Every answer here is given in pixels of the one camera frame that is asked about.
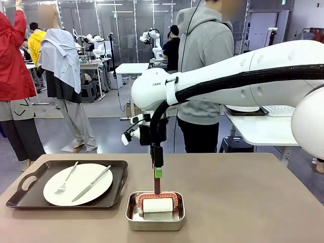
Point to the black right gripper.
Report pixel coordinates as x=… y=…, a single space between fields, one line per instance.
x=144 y=135

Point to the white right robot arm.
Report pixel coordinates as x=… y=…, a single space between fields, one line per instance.
x=215 y=76

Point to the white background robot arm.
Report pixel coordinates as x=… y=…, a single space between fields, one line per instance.
x=155 y=43
x=98 y=48

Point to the dark brown serving tray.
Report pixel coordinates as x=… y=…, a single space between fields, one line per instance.
x=117 y=187

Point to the cardboard box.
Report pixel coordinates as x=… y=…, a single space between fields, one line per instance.
x=130 y=111

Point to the rectangular metal container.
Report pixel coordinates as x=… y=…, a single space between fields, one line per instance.
x=154 y=225

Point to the white round plate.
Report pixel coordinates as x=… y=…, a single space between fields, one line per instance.
x=81 y=180

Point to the black stool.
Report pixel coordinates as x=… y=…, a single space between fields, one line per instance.
x=235 y=144

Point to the silver table knife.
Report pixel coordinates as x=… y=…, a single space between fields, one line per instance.
x=81 y=194

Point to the white background table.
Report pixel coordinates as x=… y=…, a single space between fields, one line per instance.
x=131 y=68

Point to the grey step stool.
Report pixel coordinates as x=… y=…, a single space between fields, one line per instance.
x=88 y=92

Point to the white side table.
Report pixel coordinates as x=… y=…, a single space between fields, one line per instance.
x=253 y=126

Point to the silver fork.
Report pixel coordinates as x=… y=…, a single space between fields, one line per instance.
x=60 y=191

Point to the person in black cap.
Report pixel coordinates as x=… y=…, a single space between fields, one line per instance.
x=172 y=53

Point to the white background desk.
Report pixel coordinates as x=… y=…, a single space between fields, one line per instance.
x=88 y=65

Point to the person in grey hoodie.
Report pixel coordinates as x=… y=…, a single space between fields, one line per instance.
x=202 y=50

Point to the white keyboard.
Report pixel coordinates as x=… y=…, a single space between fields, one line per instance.
x=278 y=110

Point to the mannequin in blue striped shirt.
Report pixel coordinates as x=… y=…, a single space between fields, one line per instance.
x=60 y=55

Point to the person in yellow hoodie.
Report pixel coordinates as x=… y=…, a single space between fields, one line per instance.
x=35 y=43

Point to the mannequin in red jacket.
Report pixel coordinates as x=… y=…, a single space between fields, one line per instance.
x=12 y=63

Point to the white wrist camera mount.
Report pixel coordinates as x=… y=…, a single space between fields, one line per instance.
x=136 y=118

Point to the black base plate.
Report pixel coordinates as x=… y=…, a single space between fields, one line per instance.
x=263 y=112

